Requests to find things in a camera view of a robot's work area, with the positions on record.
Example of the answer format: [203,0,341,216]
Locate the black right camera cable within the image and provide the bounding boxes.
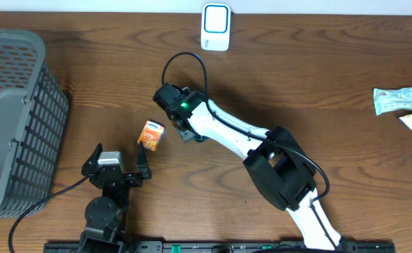
[161,51,340,250]

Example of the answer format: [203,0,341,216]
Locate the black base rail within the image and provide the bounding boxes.
[44,240,397,253]

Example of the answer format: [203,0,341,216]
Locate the black left camera cable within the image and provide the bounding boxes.
[8,175,91,253]

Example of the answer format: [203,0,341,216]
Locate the orange tissue pack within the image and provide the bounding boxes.
[137,120,165,151]

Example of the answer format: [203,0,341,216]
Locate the black camera cable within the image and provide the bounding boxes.
[161,51,340,250]
[8,175,91,253]

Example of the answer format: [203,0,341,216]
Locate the grey plastic mesh basket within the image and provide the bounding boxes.
[0,28,70,219]

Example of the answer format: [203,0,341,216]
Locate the teal plastic bottle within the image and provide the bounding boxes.
[178,130,208,143]

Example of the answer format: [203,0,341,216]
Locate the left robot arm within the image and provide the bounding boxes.
[77,143,152,252]

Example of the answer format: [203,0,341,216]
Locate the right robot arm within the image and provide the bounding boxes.
[153,83,342,250]

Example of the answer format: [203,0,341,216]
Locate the white barcode scanner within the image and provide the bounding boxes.
[200,3,232,51]

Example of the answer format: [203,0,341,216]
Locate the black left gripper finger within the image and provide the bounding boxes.
[84,143,103,165]
[136,141,152,179]

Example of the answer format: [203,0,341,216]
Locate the pale green wipes pack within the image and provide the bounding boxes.
[373,87,412,116]

